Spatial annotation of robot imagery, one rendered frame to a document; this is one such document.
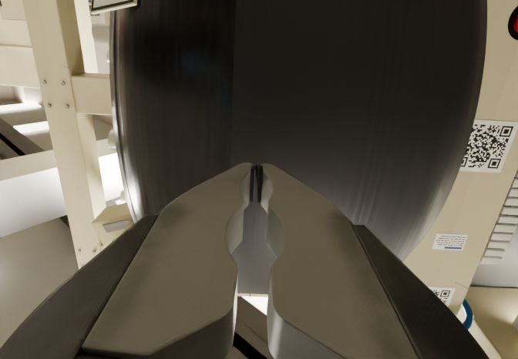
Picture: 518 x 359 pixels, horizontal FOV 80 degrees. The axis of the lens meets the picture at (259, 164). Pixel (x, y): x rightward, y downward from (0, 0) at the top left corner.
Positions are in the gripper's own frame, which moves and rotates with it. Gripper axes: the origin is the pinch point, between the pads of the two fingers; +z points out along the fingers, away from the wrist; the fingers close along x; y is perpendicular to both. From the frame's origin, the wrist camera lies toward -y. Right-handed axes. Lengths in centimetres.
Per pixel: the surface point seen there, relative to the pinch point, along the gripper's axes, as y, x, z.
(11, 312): 274, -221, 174
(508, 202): 20, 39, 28
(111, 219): 57, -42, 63
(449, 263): 31, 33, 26
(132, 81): -0.1, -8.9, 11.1
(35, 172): 168, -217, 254
